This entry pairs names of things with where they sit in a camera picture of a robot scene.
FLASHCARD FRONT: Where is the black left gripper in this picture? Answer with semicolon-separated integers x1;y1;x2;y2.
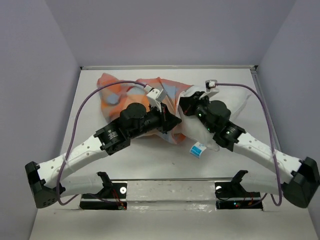
128;102;182;140

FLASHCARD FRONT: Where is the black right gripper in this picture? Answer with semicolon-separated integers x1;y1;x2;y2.
176;91;215;133

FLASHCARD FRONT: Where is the white pillow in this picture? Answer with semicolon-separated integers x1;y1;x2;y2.
177;86;250;152

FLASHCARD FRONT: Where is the orange blue checked pillowcase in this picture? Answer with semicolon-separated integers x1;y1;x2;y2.
96;72;196;145

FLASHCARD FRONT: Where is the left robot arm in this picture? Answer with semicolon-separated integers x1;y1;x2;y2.
25;103;182;209

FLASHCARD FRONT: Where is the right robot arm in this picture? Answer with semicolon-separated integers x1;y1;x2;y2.
179;91;320;208

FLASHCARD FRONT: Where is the blue pillow label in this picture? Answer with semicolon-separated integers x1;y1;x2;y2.
189;142;207;159

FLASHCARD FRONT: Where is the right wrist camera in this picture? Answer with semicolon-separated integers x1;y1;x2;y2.
199;79;219;99

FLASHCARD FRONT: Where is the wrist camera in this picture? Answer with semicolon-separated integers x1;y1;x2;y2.
144;84;167;107
199;79;219;99

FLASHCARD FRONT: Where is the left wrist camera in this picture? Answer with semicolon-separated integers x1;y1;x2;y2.
144;84;167;107

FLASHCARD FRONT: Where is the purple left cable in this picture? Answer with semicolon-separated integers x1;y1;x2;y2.
56;79;151;206

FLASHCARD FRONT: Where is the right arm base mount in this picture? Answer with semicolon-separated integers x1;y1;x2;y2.
214;170;263;210

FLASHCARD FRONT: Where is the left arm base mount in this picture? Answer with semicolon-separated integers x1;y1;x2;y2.
79;172;128;211

